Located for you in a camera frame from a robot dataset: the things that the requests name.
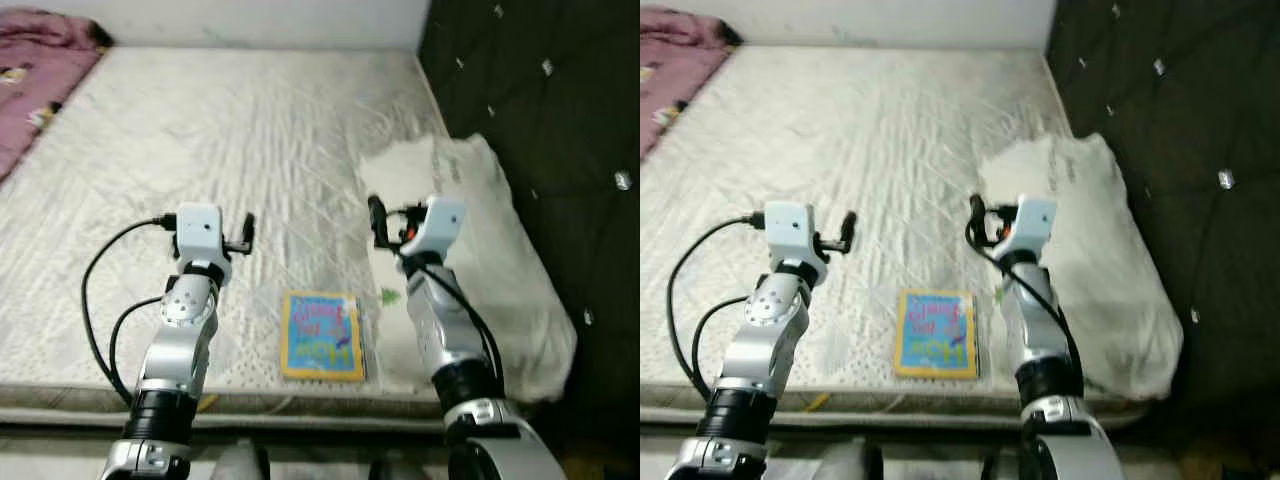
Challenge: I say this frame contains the grey robot left leg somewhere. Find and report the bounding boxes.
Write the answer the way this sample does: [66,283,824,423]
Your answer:
[215,438,272,480]
[825,438,887,480]

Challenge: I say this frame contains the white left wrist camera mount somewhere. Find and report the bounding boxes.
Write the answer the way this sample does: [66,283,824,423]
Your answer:
[763,200,830,287]
[175,203,234,287]

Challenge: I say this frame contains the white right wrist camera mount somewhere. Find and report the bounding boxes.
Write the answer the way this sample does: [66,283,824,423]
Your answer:
[995,195,1059,264]
[400,195,468,267]

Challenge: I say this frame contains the black tufted headboard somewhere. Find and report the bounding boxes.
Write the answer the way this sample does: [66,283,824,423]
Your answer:
[415,0,641,443]
[1045,0,1280,443]

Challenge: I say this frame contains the colourful yellow-edged children's book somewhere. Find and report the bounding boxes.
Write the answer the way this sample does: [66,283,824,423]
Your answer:
[280,290,367,383]
[893,288,980,381]

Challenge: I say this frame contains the white patterned mattress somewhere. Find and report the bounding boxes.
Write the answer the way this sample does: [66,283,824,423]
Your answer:
[0,45,563,423]
[640,45,1153,423]

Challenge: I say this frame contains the purple cartoon-print blanket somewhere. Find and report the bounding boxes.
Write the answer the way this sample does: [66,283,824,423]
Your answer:
[640,4,743,163]
[0,8,113,187]

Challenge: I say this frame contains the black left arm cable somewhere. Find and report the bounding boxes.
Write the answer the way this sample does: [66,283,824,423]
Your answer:
[81,213,181,408]
[666,211,771,403]

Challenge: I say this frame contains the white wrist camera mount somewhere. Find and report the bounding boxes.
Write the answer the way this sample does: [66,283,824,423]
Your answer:
[995,195,1059,264]
[175,203,234,287]
[400,195,468,267]
[763,200,830,287]

